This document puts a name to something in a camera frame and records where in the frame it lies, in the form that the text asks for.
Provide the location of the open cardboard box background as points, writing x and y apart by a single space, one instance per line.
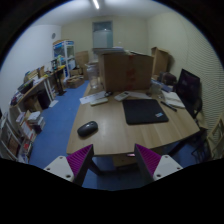
161 58

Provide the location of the ceiling light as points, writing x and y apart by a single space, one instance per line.
96 4

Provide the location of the cardboard box on floor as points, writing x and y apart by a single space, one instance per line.
74 82

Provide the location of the black computer mouse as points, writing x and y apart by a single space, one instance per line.
87 129

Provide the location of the clear plastic container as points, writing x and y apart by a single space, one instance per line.
92 72

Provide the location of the white remote control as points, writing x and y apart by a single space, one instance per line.
122 96

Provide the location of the black monitor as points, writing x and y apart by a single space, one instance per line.
188 88

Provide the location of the wooden table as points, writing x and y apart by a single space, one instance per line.
114 136

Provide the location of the white notebook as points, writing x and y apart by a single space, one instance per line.
171 98

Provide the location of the low bookshelf with books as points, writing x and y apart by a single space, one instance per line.
16 143

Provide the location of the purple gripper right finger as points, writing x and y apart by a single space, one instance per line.
154 166

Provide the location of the black mouse pad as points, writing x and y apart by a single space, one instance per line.
143 111

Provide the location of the large cardboard box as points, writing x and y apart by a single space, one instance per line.
121 71

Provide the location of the black pen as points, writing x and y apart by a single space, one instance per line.
169 106

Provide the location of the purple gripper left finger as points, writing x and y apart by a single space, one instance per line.
74 167

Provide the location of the side desk with clutter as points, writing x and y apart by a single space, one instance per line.
43 81

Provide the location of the white shelf cabinet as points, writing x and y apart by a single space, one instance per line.
64 51

